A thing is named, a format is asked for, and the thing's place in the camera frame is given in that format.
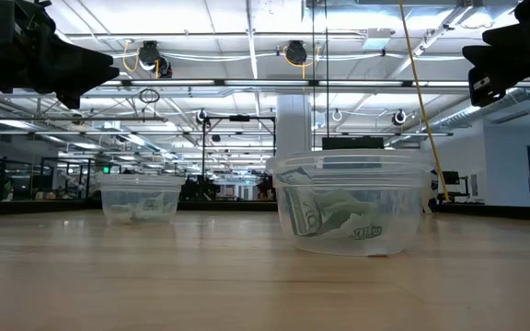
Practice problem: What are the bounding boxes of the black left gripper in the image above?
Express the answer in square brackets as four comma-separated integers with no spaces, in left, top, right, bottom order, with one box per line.
[0,30,121,110]

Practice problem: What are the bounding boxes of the small clear plastic container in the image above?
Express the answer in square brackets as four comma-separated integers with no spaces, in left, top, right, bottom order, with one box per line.
[97,173,186,226]

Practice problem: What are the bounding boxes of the large clear plastic container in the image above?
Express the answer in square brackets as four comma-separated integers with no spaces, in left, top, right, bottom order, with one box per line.
[266,148,435,257]

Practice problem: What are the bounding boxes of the black metal railing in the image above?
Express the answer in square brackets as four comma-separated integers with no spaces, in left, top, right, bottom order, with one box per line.
[0,154,34,201]

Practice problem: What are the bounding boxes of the white ceiling air unit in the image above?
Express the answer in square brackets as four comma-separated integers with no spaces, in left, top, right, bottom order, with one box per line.
[361,28,398,51]

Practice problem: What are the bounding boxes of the black rectangular box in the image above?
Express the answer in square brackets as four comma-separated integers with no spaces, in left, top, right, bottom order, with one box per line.
[322,136,385,151]

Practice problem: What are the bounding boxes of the white building column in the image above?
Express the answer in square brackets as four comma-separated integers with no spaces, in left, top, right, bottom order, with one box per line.
[276,94,313,156]

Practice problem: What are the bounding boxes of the silver ventilation duct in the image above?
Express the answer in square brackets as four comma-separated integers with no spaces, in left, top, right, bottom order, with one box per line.
[430,89,530,132]

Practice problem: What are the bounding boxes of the black coiled cable loop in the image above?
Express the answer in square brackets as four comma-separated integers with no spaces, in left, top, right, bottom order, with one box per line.
[138,87,161,105]

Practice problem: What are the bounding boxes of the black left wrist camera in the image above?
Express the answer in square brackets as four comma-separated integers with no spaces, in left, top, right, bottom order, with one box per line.
[0,0,57,36]

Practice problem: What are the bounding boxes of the yellow hanging cable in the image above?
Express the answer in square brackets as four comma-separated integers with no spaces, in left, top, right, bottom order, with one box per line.
[397,0,451,202]

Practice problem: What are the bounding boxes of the black table frame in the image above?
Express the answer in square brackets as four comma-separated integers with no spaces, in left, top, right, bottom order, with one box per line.
[0,198,530,221]

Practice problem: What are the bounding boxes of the black metal frame stand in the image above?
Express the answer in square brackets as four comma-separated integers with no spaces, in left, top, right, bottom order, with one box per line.
[202,114,277,203]

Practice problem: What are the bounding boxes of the black hanging cable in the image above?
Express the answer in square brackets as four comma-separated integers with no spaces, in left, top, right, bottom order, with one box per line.
[325,0,330,149]
[311,0,317,149]

